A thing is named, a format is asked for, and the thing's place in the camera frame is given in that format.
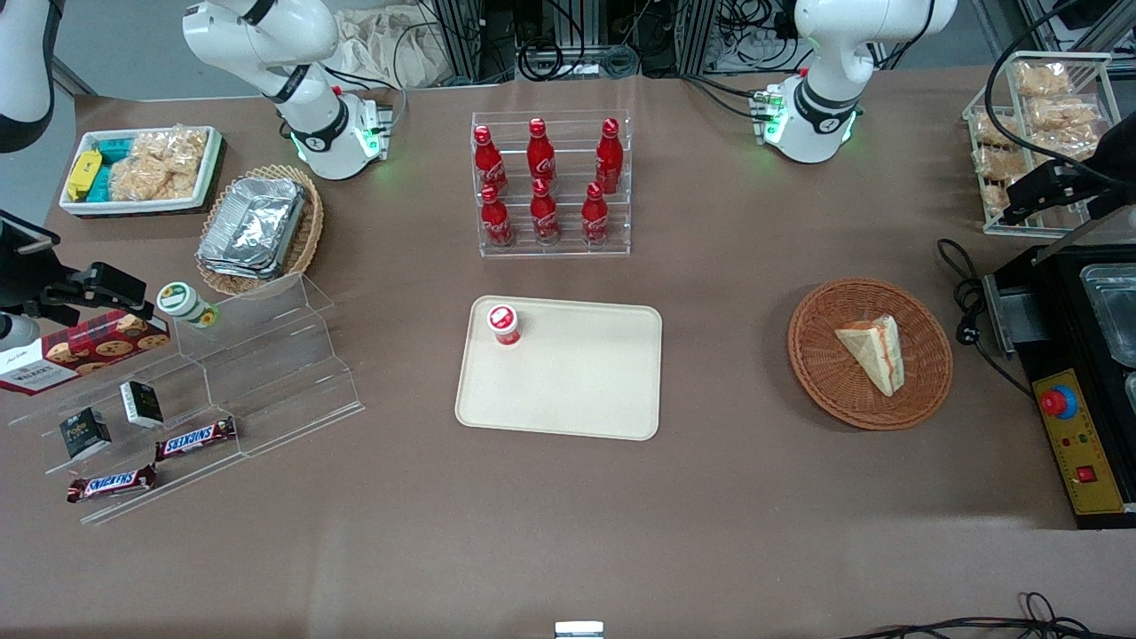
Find teal snack packet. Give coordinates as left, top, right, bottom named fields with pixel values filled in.
left=89, top=137, right=136, bottom=203

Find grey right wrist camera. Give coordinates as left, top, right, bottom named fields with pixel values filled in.
left=0, top=313, right=42, bottom=353

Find white rectangular bin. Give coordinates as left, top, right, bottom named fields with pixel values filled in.
left=59, top=125, right=225, bottom=217

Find stacked foil containers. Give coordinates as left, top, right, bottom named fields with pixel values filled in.
left=196, top=177, right=308, bottom=281

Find red cola bottle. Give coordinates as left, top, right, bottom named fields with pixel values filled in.
left=530, top=178, right=562, bottom=246
left=473, top=125, right=509, bottom=196
left=527, top=118, right=557, bottom=184
left=595, top=118, right=625, bottom=194
left=479, top=185, right=516, bottom=249
left=580, top=182, right=611, bottom=246

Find red tartan cookie box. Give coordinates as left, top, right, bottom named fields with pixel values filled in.
left=0, top=310, right=172, bottom=397

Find beige crumpled cloth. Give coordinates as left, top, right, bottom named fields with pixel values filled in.
left=331, top=7, right=446, bottom=91

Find round brown wicker basket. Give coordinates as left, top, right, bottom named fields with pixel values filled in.
left=787, top=278, right=955, bottom=432

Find clear bag of crackers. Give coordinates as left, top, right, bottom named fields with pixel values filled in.
left=109, top=126, right=211, bottom=203

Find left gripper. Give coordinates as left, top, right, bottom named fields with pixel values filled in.
left=1005, top=114, right=1136, bottom=225

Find black power cable with plug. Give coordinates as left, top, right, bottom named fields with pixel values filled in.
left=936, top=237, right=1036, bottom=398

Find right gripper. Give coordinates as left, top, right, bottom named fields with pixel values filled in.
left=0, top=211, right=151, bottom=327

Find black floor cables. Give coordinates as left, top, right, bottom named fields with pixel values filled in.
left=839, top=591, right=1136, bottom=639

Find clear acrylic bottle rack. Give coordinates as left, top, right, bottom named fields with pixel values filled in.
left=470, top=110, right=632, bottom=259

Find red lid white cup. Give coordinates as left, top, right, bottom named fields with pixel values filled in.
left=485, top=304, right=523, bottom=348

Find brown Snickers bar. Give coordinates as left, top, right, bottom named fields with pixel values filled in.
left=154, top=416, right=239, bottom=462
left=66, top=464, right=159, bottom=505

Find grey coiled cable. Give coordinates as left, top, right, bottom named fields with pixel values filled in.
left=518, top=39, right=642, bottom=83

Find triangular sandwich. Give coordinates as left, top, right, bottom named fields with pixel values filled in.
left=833, top=314, right=907, bottom=398

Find red emergency stop button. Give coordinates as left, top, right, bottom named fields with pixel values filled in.
left=1039, top=385, right=1080, bottom=421

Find white wire rack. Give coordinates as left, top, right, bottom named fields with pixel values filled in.
left=962, top=51, right=1124, bottom=238

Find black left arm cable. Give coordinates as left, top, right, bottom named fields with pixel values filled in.
left=1006, top=0, right=1121, bottom=170

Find black sealing machine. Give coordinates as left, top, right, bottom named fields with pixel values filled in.
left=981, top=238, right=1136, bottom=532

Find aluminium frame post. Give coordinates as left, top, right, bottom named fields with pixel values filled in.
left=433, top=0, right=520, bottom=86
left=678, top=0, right=722, bottom=77

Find beige plastic tray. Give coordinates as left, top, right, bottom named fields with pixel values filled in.
left=454, top=296, right=664, bottom=442

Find clear acrylic step stand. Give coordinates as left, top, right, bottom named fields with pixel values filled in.
left=7, top=273, right=367, bottom=526

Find green lid white jar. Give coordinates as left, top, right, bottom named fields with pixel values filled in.
left=156, top=281, right=221, bottom=330

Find small black box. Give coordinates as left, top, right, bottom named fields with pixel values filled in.
left=59, top=407, right=113, bottom=461
left=120, top=381, right=166, bottom=430

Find oval light wicker basket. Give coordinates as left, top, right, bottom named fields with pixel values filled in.
left=195, top=164, right=326, bottom=298

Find yellow snack packet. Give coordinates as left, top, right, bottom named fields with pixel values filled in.
left=67, top=150, right=104, bottom=202

